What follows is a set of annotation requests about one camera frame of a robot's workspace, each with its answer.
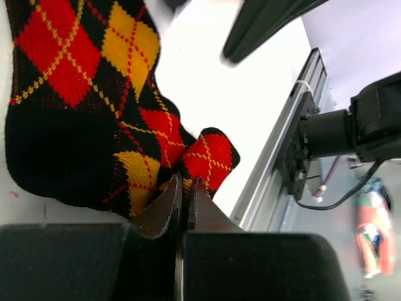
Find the aluminium frame rail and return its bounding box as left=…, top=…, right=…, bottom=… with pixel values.
left=230, top=48, right=327, bottom=232

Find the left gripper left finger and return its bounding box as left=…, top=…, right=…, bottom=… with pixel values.
left=1, top=174, right=182, bottom=300

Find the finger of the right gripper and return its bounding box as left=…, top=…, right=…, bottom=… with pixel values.
left=222, top=0, right=327, bottom=63

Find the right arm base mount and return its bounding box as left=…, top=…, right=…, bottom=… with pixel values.
left=275, top=92, right=323, bottom=201

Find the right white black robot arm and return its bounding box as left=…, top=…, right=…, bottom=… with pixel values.
left=222, top=1, right=400, bottom=162

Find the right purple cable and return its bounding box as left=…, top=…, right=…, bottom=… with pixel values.
left=315, top=155, right=342, bottom=198

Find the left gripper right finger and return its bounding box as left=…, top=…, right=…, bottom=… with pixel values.
left=182, top=178, right=350, bottom=300

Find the orange object on floor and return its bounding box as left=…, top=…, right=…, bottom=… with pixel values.
left=357, top=191, right=397, bottom=278

